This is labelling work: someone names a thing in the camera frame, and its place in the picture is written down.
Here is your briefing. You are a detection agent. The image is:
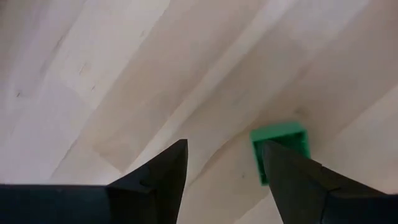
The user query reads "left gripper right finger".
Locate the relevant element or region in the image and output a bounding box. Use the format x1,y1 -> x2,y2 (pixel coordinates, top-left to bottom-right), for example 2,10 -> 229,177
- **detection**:
262,140 -> 398,224

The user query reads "green small brick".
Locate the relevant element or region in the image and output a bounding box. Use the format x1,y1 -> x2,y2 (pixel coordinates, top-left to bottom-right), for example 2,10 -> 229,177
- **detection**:
250,121 -> 312,187

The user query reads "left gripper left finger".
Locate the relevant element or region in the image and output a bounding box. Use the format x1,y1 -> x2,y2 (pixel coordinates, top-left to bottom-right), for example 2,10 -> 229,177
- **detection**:
0,139 -> 189,224

